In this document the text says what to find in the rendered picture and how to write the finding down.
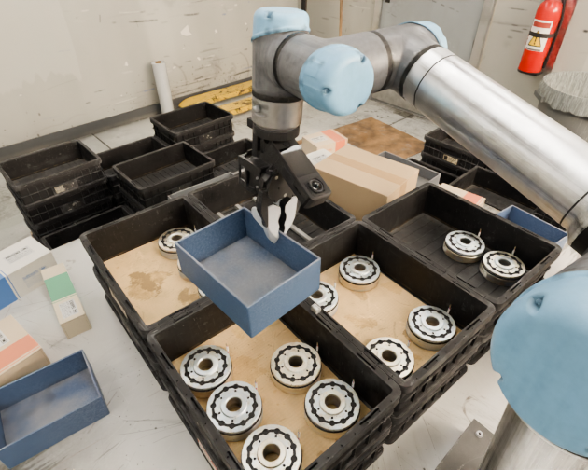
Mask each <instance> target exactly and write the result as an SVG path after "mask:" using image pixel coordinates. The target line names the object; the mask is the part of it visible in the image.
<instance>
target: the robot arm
mask: <svg viewBox="0 0 588 470"><path fill-rule="evenodd" d="M251 43H252V117H248V118H247V127H249V128H251V129H252V149H250V150H247V152H246V153H245V154H242V155H238V165H239V184H240V185H241V186H243V187H245V189H246V190H247V191H249V192H250V193H252V194H256V193H258V196H257V198H256V207H252V211H251V212H252V215H253V217H254V218H255V219H256V220H257V221H258V223H259V224H260V225H261V226H262V227H263V229H264V232H265V234H266V236H267V238H268V239H269V240H270V241H271V242H272V243H276V242H277V240H278V239H279V238H280V236H279V233H278V229H279V230H280V231H282V232H283V233H285V234H286V233H287V231H288V229H289V228H290V226H291V224H292V222H293V220H294V218H295V215H297V213H298V211H299V209H300V206H301V205H302V207H303V208H306V209H308V208H311V207H314V206H316V205H318V204H321V203H324V202H325V200H326V199H327V198H328V197H329V195H330V194H331V190H330V188H329V186H328V185H327V184H326V182H325V181H324V179H323V178H322V176H321V175H320V174H319V172H318V171H317V169H316V168H315V166H314V165H313V163H312V162H311V161H310V160H309V159H308V157H307V156H306V154H305V153H304V151H303V150H302V149H301V147H300V145H299V144H298V142H297V141H296V140H295V138H296V137H298V136H299V134H300V125H301V120H302V108H303V101H305V102H306V103H308V104H309V105H310V106H312V107H313V108H315V109H317V110H319V111H322V112H327V113H330V114H332V115H333V116H338V117H342V116H347V115H350V114H353V113H354V112H356V111H357V109H358V108H359V107H360V106H361V105H363V104H364V103H365V102H366V101H367V99H368V98H369V96H370V94H372V93H375V92H379V91H382V90H388V89H391V90H393V91H394V92H396V93H397V94H398V95H399V96H401V97H402V98H403V99H404V100H406V101H407V102H408V103H409V104H411V105H412V106H413V107H414V108H416V109H417V110H418V111H419V112H421V113H422V114H423V115H424V116H426V117H427V118H428V119H430V120H431V121H432V122H433V123H435V124H436V125H437V126H438V127H440V128H441V129H442V130H443V131H445V132H446V133H447V134H449V135H450V136H451V137H452V138H453V139H455V140H456V141H457V142H458V143H460V144H461V145H462V146H464V147H465V148H466V149H467V150H468V151H469V152H470V153H471V154H473V155H474V156H475V157H476V158H478V159H479V160H480V161H482V162H483V163H484V164H485V165H487V166H488V167H489V168H490V169H491V170H493V171H494V172H495V173H497V174H498V175H499V176H500V177H502V178H503V179H504V180H505V181H507V182H508V183H509V184H510V185H512V186H513V187H514V188H516V189H517V190H518V191H519V192H521V193H522V194H523V195H524V196H526V197H527V198H528V199H529V200H531V201H532V202H533V203H534V204H536V205H537V206H538V207H539V208H540V209H541V210H542V211H543V212H545V213H546V214H547V215H549V216H550V217H551V218H552V219H554V220H555V221H556V222H557V223H559V224H560V225H561V226H562V227H564V228H565V229H566V230H567V244H568V245H569V246H570V247H571V248H572V249H574V250H575V251H576V252H577V253H578V254H580V255H581V257H580V258H578V259H577V260H575V261H574V262H572V263H571V264H569V265H568V266H566V267H565V268H563V269H562V270H560V271H558V272H557V273H555V274H554V275H553V276H551V277H549V278H546V279H544V280H542V281H540V282H538V283H535V284H534V285H532V286H530V287H529V288H528V289H526V290H525V291H524V292H523V293H522V294H521V295H520V296H519V297H518V298H516V299H515V300H514V301H513V303H512V304H511V305H510V306H509V307H508V308H507V309H506V310H505V311H504V312H503V314H502V315H501V316H500V318H499V319H498V321H497V324H496V326H495V328H494V331H493V334H492V338H491V345H490V356H491V363H492V368H493V370H494V371H496V372H497V373H499V374H500V376H501V377H500V378H499V379H498V381H497V384H498V386H499V388H500V390H501V392H502V393H503V394H504V396H505V398H506V399H507V401H508V404H507V406H506V408H505V410H504V412H503V415H502V417H501V419H500V421H499V423H498V426H497V429H496V430H495V433H494V435H493V437H492V439H491V442H490V444H489V446H488V448H487V451H486V453H485V454H484V456H483V460H482V462H481V464H480V467H479V469H478V470H588V143H587V142H586V141H584V140H583V139H581V138H580V137H579V136H577V135H576V134H574V133H573V132H571V131H569V130H568V129H566V128H565V127H563V126H562V125H560V124H559V123H557V122H556V121H554V120H553V119H551V118H550V117H548V116H546V115H545V114H543V113H542V112H540V111H539V110H538V109H537V108H535V107H534V106H532V105H531V104H529V103H527V102H526V101H524V100H523V99H521V98H520V97H518V96H517V95H515V94H514V93H512V92H511V91H509V90H507V89H506V88H504V87H503V86H501V85H500V84H498V83H497V82H496V81H495V80H493V79H492V78H490V77H489V76H487V75H485V74H484V73H482V72H481V71H479V70H478V69H476V68H475V67H473V66H472V65H470V64H469V63H467V62H465V61H464V60H462V59H461V58H459V57H458V56H456V55H455V54H454V53H453V52H451V51H450V50H448V49H447V41H446V37H445V36H444V35H443V33H442V31H441V28H440V27H439V26H438V25H437V24H435V23H433V22H430V21H406V22H403V23H401V24H398V25H396V26H391V27H386V28H382V29H377V30H372V31H367V32H361V33H356V34H351V35H343V36H338V37H333V38H320V37H317V36H314V35H310V28H309V16H308V14H307V13H306V12H305V11H304V10H301V9H297V8H292V7H261V8H259V9H257V10H256V12H255V13H254V17H253V34H252V37H251ZM249 155H252V156H249ZM246 156H249V157H246ZM241 165H242V166H244V167H245V180H244V179H242V174H241ZM278 221H279V224H278Z"/></svg>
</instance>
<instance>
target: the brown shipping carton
mask: <svg viewBox="0 0 588 470"><path fill-rule="evenodd" d="M314 166H315V168H316V169H317V171H318V172H319V174H320V175H321V176H322V178H323V179H324V181H325V182H326V184H327V185H328V186H329V188H330V190H331V194H330V195H329V197H328V199H329V200H331V201H332V202H334V203H335V204H337V205H339V206H340V207H342V208H343V209H345V211H347V212H349V213H350V214H352V215H354V216H355V218H356V221H357V220H359V221H362V217H363V216H364V215H366V214H369V213H371V212H372V211H374V210H376V209H378V208H380V207H382V206H383V205H385V204H387V203H389V202H391V201H392V200H394V199H396V198H398V197H400V196H402V195H404V194H406V193H407V192H409V191H411V190H413V189H415V186H416V181H417V177H418V173H419V170H418V169H416V168H414V167H411V166H408V165H405V164H402V163H399V162H396V161H394V160H391V159H387V158H384V157H381V156H378V155H375V154H372V153H370V152H367V151H364V150H362V149H359V148H356V147H353V146H350V145H345V146H344V147H342V148H341V149H339V150H337V151H336V152H334V153H333V154H331V155H330V156H328V157H326V158H325V159H323V160H321V161H320V162H318V163H317V164H316V165H314Z"/></svg>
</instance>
